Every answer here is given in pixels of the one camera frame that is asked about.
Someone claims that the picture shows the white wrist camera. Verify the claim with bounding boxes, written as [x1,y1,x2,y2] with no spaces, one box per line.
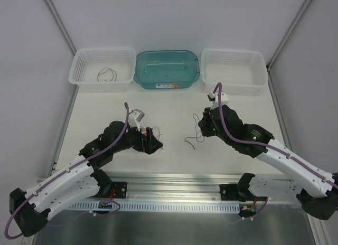
[207,91,229,109]
[128,109,145,131]

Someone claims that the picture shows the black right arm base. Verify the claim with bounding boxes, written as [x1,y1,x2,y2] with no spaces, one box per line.
[219,184,255,202]

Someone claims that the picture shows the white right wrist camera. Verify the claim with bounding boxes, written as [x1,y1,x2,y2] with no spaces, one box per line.
[207,91,229,109]

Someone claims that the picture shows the teal plastic tub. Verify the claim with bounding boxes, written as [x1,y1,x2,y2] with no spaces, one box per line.
[134,50,200,90]

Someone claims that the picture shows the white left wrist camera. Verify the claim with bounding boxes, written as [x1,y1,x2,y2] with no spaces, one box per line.
[128,109,145,131]

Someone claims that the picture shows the white slotted cable duct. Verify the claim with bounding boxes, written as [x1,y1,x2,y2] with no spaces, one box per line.
[68,200,240,214]

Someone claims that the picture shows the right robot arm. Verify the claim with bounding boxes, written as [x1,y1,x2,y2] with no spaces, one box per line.
[198,105,337,220]

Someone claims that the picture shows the white mesh basket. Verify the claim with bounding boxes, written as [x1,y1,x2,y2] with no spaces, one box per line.
[68,47,136,92]
[200,48,268,96]

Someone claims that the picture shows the left white mesh basket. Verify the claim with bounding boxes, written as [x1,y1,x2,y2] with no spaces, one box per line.
[68,47,136,92]

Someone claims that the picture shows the right white mesh basket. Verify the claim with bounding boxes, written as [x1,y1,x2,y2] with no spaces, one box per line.
[200,48,268,96]

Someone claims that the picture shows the aluminium frame rail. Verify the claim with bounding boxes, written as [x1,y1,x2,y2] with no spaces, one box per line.
[35,173,304,202]

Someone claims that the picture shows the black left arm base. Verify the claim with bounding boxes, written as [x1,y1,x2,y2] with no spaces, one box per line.
[96,181,128,199]

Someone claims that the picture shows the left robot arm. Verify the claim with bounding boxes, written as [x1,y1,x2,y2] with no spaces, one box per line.
[5,121,163,240]

